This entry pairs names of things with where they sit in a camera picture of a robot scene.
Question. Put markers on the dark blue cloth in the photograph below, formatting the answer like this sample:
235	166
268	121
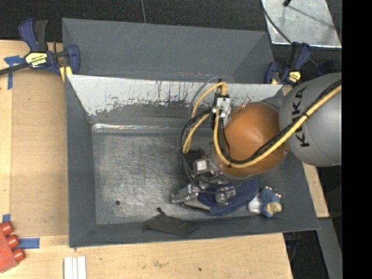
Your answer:
241	195

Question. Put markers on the pale wood flat board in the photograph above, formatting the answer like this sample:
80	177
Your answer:
37	155

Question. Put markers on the grey metal bin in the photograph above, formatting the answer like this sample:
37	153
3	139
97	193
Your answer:
130	167

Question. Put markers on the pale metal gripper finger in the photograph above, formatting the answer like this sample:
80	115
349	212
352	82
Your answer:
186	194
225	196

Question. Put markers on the blue and tan toy animal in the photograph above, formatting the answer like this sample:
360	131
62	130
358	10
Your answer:
268	202

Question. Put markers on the black cylinder on white bracket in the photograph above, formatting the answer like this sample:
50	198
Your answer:
223	103

